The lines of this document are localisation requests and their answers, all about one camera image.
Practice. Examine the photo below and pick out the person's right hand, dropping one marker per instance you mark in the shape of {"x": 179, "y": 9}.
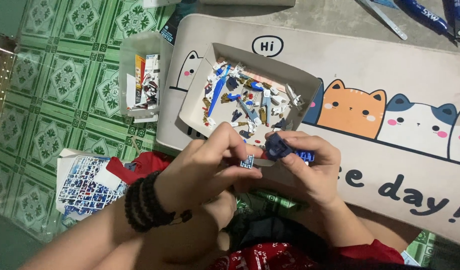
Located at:
{"x": 320, "y": 176}

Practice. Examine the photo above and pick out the person's left hand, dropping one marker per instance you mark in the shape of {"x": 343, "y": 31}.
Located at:
{"x": 192, "y": 172}

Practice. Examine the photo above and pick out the dark blue model part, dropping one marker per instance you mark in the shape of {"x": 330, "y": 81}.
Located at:
{"x": 277, "y": 147}

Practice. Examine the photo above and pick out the small blue white model part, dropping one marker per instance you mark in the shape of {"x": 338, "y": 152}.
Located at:
{"x": 247, "y": 162}

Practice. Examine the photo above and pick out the bright blue model part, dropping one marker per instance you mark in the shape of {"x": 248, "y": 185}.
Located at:
{"x": 305, "y": 155}

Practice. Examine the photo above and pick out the red cloth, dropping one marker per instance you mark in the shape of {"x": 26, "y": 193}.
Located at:
{"x": 147, "y": 163}

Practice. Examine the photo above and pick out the black shorts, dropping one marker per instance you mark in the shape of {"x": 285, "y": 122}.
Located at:
{"x": 275, "y": 228}

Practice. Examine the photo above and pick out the red printed shirt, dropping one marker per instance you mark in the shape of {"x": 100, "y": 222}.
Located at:
{"x": 290, "y": 258}

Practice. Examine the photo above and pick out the pile of model kit parts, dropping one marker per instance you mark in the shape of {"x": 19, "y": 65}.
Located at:
{"x": 248, "y": 97}

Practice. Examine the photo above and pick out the model instruction booklet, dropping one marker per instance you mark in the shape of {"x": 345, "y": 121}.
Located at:
{"x": 145, "y": 84}

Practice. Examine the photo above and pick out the pile of plastic sprue runners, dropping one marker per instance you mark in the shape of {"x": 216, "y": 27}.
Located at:
{"x": 85, "y": 185}

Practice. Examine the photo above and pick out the cat print desk mat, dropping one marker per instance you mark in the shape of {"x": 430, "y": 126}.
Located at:
{"x": 384, "y": 75}

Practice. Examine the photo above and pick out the beige cardboard tray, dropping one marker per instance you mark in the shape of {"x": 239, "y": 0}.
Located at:
{"x": 260, "y": 60}

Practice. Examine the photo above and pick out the clear plastic container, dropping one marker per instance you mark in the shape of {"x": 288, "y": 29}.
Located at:
{"x": 140, "y": 45}

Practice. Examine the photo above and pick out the dark blue kit box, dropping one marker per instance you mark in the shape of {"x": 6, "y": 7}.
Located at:
{"x": 173, "y": 26}

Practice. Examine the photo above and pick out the silver tweezers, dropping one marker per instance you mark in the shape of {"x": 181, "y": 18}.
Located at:
{"x": 385, "y": 18}

